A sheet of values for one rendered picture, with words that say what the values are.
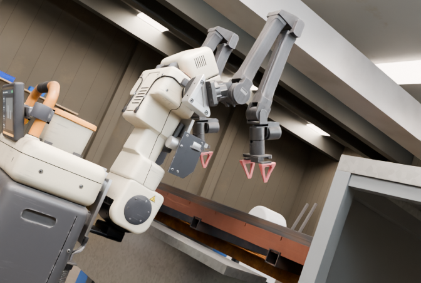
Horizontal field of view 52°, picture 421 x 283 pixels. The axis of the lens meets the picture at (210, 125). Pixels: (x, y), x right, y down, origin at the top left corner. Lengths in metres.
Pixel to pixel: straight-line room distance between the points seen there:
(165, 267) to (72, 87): 7.98
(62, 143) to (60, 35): 8.27
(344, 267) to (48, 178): 0.81
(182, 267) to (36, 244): 0.68
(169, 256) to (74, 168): 0.73
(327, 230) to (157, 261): 1.03
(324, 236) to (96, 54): 9.01
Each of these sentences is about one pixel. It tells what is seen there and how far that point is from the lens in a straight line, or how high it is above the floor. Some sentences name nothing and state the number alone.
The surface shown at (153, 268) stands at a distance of 1.94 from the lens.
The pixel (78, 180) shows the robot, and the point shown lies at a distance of 1.30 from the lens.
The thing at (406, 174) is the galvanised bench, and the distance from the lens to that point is 1.00.
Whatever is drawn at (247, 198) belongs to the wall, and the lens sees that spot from 11.99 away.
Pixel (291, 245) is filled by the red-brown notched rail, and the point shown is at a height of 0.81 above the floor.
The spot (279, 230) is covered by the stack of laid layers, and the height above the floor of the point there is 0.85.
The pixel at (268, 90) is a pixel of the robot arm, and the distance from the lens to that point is 1.65.
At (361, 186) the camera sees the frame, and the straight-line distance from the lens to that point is 1.04.
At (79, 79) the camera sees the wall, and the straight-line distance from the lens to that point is 9.67.
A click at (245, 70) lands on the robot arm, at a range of 1.59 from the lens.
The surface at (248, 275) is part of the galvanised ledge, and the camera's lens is 1.48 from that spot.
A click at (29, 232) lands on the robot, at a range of 1.30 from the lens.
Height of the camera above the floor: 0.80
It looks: 11 degrees up
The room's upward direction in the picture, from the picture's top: 22 degrees clockwise
